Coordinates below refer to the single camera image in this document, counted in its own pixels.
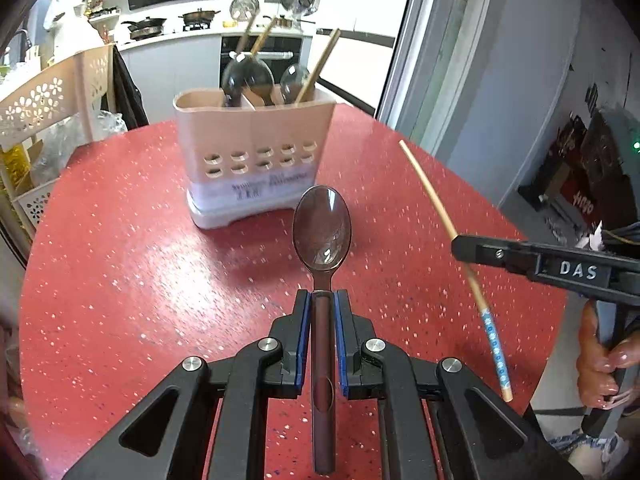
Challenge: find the wooden chopstick patterned end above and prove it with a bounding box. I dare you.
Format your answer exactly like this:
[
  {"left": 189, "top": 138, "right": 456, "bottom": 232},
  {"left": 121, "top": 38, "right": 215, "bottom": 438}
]
[{"left": 250, "top": 16, "right": 277, "bottom": 56}]

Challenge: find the steel spoon dark handle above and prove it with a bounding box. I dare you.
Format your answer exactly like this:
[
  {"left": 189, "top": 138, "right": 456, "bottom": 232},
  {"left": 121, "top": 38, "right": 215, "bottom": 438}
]
[{"left": 280, "top": 64, "right": 311, "bottom": 104}]

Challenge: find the person right hand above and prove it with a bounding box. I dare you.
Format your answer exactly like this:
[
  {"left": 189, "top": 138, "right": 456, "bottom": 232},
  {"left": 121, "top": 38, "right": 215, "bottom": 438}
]
[{"left": 576, "top": 300, "right": 639, "bottom": 410}]

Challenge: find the pink plastic utensil holder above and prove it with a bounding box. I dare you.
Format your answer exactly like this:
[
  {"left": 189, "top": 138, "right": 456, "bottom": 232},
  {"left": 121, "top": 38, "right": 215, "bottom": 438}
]
[{"left": 174, "top": 87, "right": 335, "bottom": 230}]

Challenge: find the dark hanging garment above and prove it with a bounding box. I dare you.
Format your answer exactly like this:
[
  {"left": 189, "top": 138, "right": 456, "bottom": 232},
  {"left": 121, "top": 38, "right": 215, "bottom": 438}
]
[{"left": 101, "top": 44, "right": 149, "bottom": 130}]

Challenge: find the pink plastic storage rack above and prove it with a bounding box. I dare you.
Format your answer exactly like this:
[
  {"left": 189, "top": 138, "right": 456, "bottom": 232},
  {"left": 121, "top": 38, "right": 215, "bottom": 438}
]
[{"left": 1, "top": 44, "right": 127, "bottom": 237}]

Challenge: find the white refrigerator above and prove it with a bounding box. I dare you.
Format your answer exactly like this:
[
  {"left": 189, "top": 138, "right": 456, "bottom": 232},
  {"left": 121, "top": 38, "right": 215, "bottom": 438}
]
[{"left": 307, "top": 0, "right": 408, "bottom": 116}]

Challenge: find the black built-in oven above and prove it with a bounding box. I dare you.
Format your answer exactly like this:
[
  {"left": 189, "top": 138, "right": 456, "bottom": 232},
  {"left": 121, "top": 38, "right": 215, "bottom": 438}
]
[{"left": 219, "top": 35, "right": 303, "bottom": 84}]

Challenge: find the small saucepan on counter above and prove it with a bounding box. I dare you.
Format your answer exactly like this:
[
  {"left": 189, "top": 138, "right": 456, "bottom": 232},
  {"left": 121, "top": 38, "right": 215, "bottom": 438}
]
[{"left": 265, "top": 15, "right": 314, "bottom": 29}]

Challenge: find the black wok on stove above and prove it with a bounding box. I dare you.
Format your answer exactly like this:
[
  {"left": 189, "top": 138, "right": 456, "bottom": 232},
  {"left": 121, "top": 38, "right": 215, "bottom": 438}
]
[{"left": 122, "top": 18, "right": 166, "bottom": 41}]

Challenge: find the pot with lid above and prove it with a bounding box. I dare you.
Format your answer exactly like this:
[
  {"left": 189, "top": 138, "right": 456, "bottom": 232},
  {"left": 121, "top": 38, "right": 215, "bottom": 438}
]
[{"left": 181, "top": 9, "right": 219, "bottom": 32}]

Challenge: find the hanging steamer rack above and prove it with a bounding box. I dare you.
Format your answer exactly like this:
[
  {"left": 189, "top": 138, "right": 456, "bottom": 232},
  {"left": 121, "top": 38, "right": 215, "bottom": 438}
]
[{"left": 230, "top": 0, "right": 259, "bottom": 22}]

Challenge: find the white plastic bag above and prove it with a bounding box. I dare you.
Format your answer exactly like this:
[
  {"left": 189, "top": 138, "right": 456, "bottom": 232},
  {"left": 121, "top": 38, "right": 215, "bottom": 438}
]
[{"left": 43, "top": 0, "right": 65, "bottom": 32}]

